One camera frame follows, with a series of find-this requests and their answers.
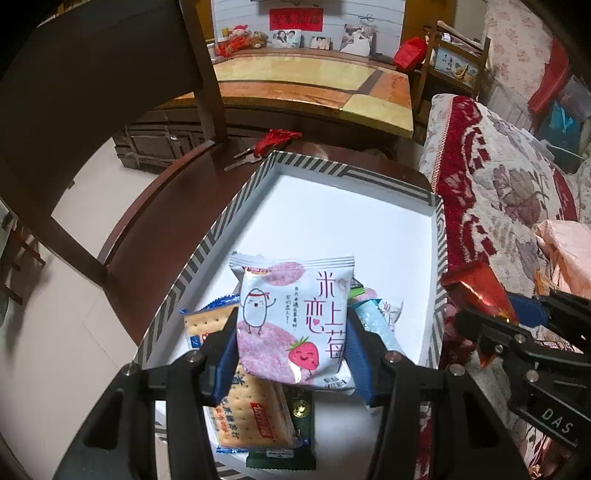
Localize blue white wafer packet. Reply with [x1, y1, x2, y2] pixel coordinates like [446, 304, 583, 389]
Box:
[351, 298, 405, 355]

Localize white pink rice snack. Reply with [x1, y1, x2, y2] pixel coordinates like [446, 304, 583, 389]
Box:
[229, 252, 355, 391]

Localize red gift bag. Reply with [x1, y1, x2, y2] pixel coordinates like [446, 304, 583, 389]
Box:
[393, 37, 427, 72]

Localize framed photo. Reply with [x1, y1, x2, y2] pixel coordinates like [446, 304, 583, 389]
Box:
[339, 24, 376, 57]

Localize plush toys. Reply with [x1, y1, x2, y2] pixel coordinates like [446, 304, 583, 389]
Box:
[214, 25, 269, 58]

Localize red wall banner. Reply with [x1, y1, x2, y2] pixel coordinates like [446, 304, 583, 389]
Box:
[269, 7, 324, 32]

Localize floral red beige blanket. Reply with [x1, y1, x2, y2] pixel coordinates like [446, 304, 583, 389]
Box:
[414, 94, 591, 480]

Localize red snack packet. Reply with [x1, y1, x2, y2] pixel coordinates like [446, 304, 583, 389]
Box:
[440, 261, 519, 369]

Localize dark green snack packet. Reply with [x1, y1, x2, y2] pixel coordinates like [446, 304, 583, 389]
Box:
[245, 385, 317, 471]

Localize yellow cracker pack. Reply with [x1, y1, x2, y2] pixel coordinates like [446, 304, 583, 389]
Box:
[184, 302, 288, 452]

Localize dark wooden chair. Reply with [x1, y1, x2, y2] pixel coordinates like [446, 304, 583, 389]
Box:
[0, 0, 435, 351]

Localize wooden coffee table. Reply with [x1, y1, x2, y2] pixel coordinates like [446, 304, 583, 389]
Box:
[113, 49, 414, 171]

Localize striped white cardboard box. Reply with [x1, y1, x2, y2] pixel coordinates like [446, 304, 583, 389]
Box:
[133, 149, 449, 480]

